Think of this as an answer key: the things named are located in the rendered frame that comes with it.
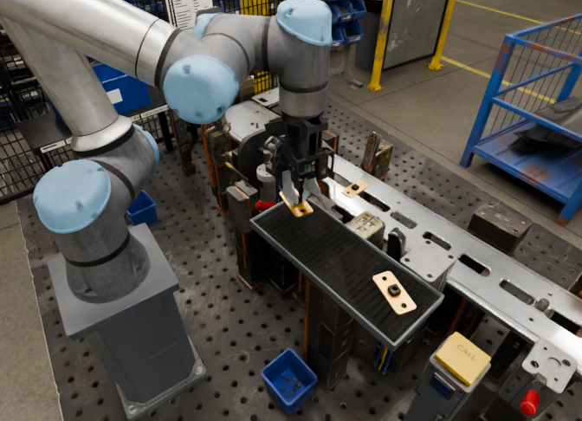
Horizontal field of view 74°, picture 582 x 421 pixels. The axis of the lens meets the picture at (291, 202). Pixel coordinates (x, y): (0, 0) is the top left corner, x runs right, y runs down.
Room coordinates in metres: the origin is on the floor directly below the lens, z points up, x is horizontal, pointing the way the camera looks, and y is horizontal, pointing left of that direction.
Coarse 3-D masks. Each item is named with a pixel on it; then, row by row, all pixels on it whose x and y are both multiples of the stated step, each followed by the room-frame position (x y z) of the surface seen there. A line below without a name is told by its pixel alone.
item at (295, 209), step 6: (282, 198) 0.59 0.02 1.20; (300, 198) 0.58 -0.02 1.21; (288, 204) 0.57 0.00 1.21; (294, 204) 0.57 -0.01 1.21; (300, 204) 0.57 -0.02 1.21; (306, 204) 0.57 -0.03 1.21; (294, 210) 0.56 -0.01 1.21; (300, 210) 0.56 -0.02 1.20; (306, 210) 0.56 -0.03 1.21; (312, 210) 0.55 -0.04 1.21; (300, 216) 0.54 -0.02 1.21
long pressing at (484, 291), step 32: (256, 128) 1.21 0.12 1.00; (384, 192) 0.86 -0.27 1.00; (448, 224) 0.72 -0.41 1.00; (480, 256) 0.61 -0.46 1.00; (480, 288) 0.52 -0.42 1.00; (544, 288) 0.52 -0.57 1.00; (512, 320) 0.44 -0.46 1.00; (544, 320) 0.44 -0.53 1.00; (576, 320) 0.44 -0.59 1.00; (576, 352) 0.37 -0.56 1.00
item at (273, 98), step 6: (270, 90) 1.52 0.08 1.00; (276, 90) 1.52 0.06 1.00; (258, 96) 1.46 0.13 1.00; (264, 96) 1.46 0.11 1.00; (270, 96) 1.46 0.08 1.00; (276, 96) 1.46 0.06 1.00; (258, 102) 1.41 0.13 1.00; (264, 102) 1.41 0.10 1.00; (270, 102) 1.41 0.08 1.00; (276, 102) 1.42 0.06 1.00
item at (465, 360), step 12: (456, 336) 0.32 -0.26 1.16; (444, 348) 0.30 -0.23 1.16; (456, 348) 0.30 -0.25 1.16; (468, 348) 0.30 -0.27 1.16; (444, 360) 0.28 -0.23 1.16; (456, 360) 0.28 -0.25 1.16; (468, 360) 0.28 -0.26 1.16; (480, 360) 0.28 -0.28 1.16; (456, 372) 0.26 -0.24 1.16; (468, 372) 0.26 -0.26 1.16; (480, 372) 0.26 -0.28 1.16; (468, 384) 0.24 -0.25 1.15
